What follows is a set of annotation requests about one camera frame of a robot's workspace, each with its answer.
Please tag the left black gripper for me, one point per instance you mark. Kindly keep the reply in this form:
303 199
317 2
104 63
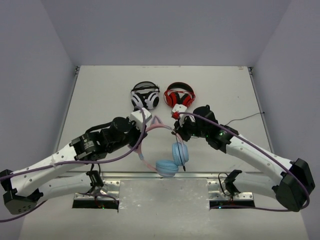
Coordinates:
139 133

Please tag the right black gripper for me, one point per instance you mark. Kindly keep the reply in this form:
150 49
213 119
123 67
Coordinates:
181 130

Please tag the pink blue cat-ear headphones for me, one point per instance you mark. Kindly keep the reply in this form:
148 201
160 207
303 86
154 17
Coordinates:
165 158

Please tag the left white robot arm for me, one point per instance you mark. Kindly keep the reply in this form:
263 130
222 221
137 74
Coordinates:
25 188

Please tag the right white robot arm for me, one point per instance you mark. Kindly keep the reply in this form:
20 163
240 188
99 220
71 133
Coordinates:
290 182

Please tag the red black headphones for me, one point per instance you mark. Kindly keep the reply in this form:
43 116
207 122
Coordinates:
179 93

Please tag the white black headphones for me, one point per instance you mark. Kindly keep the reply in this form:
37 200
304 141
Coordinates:
145 94

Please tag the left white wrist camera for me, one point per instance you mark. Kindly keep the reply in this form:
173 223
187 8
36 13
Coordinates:
141 117

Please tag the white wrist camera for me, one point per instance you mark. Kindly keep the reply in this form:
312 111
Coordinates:
141 117
177 109

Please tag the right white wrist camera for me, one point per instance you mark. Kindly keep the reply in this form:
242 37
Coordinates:
177 109

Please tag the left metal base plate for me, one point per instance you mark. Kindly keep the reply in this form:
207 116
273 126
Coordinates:
109 192

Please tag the metal base plate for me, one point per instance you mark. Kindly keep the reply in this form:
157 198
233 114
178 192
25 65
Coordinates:
109 192
215 193

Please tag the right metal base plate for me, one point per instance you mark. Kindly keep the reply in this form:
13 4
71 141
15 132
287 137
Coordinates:
215 193

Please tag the aluminium table edge rail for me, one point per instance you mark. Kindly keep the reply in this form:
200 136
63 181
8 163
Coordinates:
145 175

